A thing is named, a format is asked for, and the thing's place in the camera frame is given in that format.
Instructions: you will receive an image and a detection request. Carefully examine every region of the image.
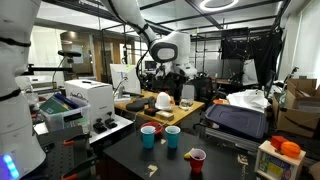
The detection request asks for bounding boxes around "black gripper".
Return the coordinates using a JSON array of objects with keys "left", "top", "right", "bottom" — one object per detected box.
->
[{"left": 154, "top": 73, "right": 186, "bottom": 105}]

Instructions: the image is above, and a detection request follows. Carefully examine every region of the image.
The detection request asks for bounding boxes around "red plastic cup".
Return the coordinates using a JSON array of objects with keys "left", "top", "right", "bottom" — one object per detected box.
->
[{"left": 190, "top": 149, "right": 206, "bottom": 173}]

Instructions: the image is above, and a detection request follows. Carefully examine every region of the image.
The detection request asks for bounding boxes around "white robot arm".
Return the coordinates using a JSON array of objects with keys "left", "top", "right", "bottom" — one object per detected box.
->
[{"left": 0, "top": 0, "right": 197, "bottom": 180}]

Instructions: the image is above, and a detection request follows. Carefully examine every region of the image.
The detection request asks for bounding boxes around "red bowl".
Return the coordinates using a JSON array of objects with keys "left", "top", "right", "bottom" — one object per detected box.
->
[{"left": 143, "top": 122, "right": 164, "bottom": 138}]

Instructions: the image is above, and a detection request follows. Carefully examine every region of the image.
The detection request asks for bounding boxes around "blue cup right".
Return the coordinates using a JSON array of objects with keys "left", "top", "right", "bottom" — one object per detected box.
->
[{"left": 165, "top": 126, "right": 181, "bottom": 148}]

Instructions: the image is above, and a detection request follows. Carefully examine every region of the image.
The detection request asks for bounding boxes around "blue cup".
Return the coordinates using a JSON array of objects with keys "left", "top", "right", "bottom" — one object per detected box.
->
[
  {"left": 141, "top": 126, "right": 155, "bottom": 149},
  {"left": 165, "top": 126, "right": 181, "bottom": 148}
]

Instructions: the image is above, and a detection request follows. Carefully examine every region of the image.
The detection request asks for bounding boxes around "orange bowl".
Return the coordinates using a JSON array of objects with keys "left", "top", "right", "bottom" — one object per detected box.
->
[{"left": 213, "top": 99, "right": 229, "bottom": 104}]

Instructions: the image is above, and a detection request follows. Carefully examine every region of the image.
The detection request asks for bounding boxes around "blue cup left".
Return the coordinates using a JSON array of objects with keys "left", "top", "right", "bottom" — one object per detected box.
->
[{"left": 141, "top": 126, "right": 155, "bottom": 149}]

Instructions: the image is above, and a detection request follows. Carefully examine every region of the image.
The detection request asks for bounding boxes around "wooden desk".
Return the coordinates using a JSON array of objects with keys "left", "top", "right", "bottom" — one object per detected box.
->
[{"left": 114, "top": 98, "right": 205, "bottom": 126}]

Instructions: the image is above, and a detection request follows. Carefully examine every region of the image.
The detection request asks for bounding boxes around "tan rectangular box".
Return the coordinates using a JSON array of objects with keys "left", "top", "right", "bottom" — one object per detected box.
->
[{"left": 156, "top": 111, "right": 174, "bottom": 121}]

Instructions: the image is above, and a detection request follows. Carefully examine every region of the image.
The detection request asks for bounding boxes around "white computer monitor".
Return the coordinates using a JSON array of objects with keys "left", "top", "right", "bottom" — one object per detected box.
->
[{"left": 110, "top": 64, "right": 141, "bottom": 94}]

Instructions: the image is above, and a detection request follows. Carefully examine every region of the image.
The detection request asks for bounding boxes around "white cardboard box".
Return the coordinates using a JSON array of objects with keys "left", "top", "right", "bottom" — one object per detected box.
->
[{"left": 65, "top": 79, "right": 114, "bottom": 128}]

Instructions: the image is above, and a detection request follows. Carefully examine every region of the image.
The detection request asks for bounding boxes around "yellow toy banana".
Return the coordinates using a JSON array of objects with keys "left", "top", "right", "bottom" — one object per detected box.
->
[{"left": 184, "top": 148, "right": 194, "bottom": 160}]

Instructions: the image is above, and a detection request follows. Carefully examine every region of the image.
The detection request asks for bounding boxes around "blue plastic bin lid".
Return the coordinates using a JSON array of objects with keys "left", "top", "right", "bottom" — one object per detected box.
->
[{"left": 205, "top": 104, "right": 268, "bottom": 139}]

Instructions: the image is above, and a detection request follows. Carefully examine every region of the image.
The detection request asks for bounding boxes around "black curtain backdrop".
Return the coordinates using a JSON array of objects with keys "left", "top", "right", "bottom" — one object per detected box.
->
[{"left": 221, "top": 28, "right": 283, "bottom": 86}]

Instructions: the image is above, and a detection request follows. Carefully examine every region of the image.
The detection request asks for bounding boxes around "clear plastic storage bin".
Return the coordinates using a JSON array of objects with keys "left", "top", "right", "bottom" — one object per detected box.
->
[{"left": 40, "top": 96, "right": 90, "bottom": 133}]

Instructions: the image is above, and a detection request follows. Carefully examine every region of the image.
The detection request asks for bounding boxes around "red toy block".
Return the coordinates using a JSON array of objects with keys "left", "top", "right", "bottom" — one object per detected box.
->
[{"left": 271, "top": 136, "right": 287, "bottom": 150}]

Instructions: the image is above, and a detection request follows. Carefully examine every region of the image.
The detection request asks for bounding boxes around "brown cardboard box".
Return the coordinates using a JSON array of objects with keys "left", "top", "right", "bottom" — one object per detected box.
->
[{"left": 272, "top": 79, "right": 320, "bottom": 139}]

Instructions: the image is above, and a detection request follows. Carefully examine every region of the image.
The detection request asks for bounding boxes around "wooden toy box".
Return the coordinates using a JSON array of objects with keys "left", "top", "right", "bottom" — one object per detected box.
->
[{"left": 255, "top": 140, "right": 306, "bottom": 180}]

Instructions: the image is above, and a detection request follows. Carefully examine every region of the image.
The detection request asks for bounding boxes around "orange toy ball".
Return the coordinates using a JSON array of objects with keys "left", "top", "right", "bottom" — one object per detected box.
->
[{"left": 280, "top": 141, "right": 301, "bottom": 158}]

